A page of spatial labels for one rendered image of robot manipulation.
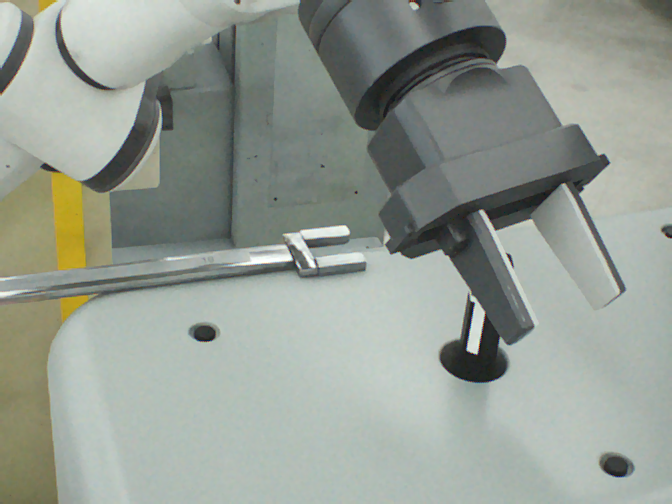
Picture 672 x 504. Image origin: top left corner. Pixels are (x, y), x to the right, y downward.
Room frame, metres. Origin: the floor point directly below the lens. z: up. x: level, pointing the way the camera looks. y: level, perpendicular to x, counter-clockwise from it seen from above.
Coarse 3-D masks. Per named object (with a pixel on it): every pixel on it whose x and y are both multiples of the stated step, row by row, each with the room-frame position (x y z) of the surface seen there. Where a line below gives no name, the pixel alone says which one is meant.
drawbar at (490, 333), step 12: (468, 300) 0.50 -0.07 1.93; (468, 312) 0.49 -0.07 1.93; (468, 324) 0.49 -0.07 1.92; (492, 324) 0.49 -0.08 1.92; (468, 336) 0.49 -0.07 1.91; (492, 336) 0.49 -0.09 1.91; (480, 348) 0.49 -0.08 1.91; (492, 348) 0.49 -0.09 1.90; (456, 360) 0.50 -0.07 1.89; (468, 360) 0.49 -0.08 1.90; (480, 360) 0.49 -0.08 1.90; (492, 360) 0.49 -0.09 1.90; (456, 372) 0.50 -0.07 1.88; (468, 372) 0.49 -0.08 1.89; (480, 372) 0.49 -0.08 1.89; (492, 372) 0.49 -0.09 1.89
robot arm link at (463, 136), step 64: (384, 0) 0.54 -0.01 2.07; (448, 0) 0.54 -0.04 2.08; (384, 64) 0.52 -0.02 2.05; (448, 64) 0.53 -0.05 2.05; (384, 128) 0.50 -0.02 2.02; (448, 128) 0.49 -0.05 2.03; (512, 128) 0.51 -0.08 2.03; (576, 128) 0.52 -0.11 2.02; (448, 192) 0.46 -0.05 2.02; (512, 192) 0.48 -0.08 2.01
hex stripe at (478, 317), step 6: (480, 306) 0.49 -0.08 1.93; (474, 312) 0.49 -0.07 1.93; (480, 312) 0.49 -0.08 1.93; (474, 318) 0.49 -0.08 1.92; (480, 318) 0.49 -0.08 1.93; (474, 324) 0.49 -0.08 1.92; (480, 324) 0.49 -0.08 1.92; (474, 330) 0.49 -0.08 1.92; (480, 330) 0.49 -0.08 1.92; (474, 336) 0.49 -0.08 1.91; (480, 336) 0.49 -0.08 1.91; (474, 342) 0.49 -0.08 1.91; (468, 348) 0.49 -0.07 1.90; (474, 348) 0.49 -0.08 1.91
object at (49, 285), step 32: (192, 256) 0.56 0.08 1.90; (224, 256) 0.56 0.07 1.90; (256, 256) 0.57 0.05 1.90; (288, 256) 0.57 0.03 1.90; (352, 256) 0.58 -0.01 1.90; (0, 288) 0.51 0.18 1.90; (32, 288) 0.52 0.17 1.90; (64, 288) 0.52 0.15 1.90; (96, 288) 0.53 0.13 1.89; (128, 288) 0.53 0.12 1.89
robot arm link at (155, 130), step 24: (0, 24) 0.68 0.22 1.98; (24, 24) 0.68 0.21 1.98; (0, 48) 0.66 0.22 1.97; (24, 48) 0.67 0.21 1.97; (0, 72) 0.65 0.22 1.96; (0, 144) 0.69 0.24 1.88; (144, 144) 0.69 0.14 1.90; (0, 168) 0.70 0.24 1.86; (24, 168) 0.71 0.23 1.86; (48, 168) 0.72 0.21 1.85; (0, 192) 0.72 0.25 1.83; (96, 192) 0.69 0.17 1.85
